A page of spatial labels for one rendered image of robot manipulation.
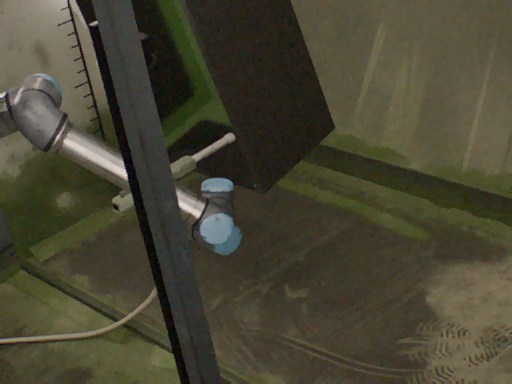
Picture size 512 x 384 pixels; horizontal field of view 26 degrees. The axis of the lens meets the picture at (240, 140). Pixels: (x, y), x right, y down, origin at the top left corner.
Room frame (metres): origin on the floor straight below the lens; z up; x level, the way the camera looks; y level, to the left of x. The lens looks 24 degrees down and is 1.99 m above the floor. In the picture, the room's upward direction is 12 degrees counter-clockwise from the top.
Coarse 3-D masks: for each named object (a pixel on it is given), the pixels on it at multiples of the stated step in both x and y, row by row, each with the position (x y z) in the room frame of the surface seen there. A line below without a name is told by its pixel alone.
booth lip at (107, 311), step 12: (24, 264) 3.65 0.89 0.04; (36, 276) 3.58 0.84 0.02; (48, 276) 3.53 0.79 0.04; (60, 288) 3.44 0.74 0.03; (72, 288) 3.40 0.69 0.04; (84, 300) 3.32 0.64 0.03; (96, 300) 3.29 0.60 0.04; (108, 312) 3.20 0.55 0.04; (120, 312) 3.18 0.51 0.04; (132, 324) 3.09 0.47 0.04; (144, 336) 3.03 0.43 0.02; (156, 336) 2.99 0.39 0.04; (168, 348) 2.93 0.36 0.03; (228, 372) 2.72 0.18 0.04
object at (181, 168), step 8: (232, 136) 3.24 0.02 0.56; (216, 144) 3.20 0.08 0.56; (224, 144) 3.22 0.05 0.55; (200, 152) 3.17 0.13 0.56; (208, 152) 3.17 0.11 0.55; (184, 160) 3.12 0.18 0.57; (192, 160) 3.12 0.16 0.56; (200, 160) 3.15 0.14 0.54; (176, 168) 3.08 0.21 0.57; (184, 168) 3.09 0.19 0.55; (192, 168) 3.11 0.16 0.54; (176, 176) 3.07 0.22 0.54; (184, 176) 3.09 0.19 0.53; (120, 192) 2.97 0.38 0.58; (128, 192) 2.98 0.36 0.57; (112, 200) 2.96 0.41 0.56; (120, 200) 2.95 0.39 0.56; (128, 200) 2.95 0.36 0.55; (120, 208) 2.94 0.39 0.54; (128, 208) 2.95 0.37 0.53
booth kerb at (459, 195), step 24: (336, 168) 3.84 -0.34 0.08; (360, 168) 3.73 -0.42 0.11; (384, 168) 3.63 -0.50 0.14; (408, 168) 3.54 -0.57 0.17; (408, 192) 3.54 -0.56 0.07; (432, 192) 3.45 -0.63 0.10; (456, 192) 3.36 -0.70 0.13; (480, 192) 3.28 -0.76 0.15; (480, 216) 3.28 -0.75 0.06; (504, 216) 3.20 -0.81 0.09
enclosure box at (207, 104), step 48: (144, 0) 3.56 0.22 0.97; (192, 0) 2.92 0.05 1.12; (240, 0) 3.03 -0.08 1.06; (288, 0) 3.14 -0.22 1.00; (192, 48) 3.65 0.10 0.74; (240, 48) 3.01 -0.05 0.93; (288, 48) 3.12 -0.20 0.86; (192, 96) 3.62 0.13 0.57; (240, 96) 2.99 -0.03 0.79; (288, 96) 3.10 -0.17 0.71; (192, 144) 3.42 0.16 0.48; (240, 144) 2.99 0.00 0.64; (288, 144) 3.08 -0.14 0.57
